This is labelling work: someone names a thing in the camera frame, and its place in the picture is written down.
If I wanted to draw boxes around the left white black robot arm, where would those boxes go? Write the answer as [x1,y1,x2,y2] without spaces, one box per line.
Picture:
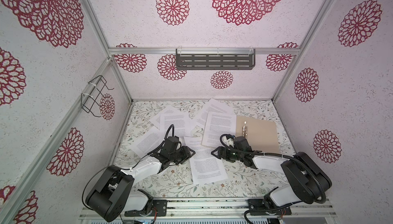
[81,124,196,223]

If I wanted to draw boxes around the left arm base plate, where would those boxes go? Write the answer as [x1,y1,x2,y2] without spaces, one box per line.
[124,199,168,217]

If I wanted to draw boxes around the black wire wall rack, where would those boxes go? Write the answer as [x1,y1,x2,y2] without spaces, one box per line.
[80,75,115,120]

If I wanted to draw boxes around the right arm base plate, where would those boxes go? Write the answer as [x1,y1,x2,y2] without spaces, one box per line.
[247,198,292,216]

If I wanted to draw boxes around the brown cardboard folder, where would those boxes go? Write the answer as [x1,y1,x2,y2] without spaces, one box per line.
[235,116,279,153]

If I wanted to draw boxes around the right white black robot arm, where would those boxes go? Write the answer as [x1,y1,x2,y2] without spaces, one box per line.
[211,134,332,223]

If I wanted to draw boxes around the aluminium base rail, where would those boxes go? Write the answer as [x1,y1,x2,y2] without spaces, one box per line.
[79,196,338,220]

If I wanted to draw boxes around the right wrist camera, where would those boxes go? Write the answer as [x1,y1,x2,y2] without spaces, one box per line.
[225,135,253,152]

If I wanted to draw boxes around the dark grey wall shelf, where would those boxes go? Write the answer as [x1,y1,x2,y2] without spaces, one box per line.
[175,49,256,70]

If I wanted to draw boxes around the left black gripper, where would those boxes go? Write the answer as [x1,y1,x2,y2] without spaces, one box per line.
[169,145,195,166]

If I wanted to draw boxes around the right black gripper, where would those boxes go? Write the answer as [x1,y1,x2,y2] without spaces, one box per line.
[210,146,243,162]

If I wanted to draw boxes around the printed paper sheet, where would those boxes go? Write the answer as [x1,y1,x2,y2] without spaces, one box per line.
[150,106,181,129]
[201,111,236,148]
[159,113,191,138]
[184,137,228,185]
[130,127,163,157]
[193,99,234,128]

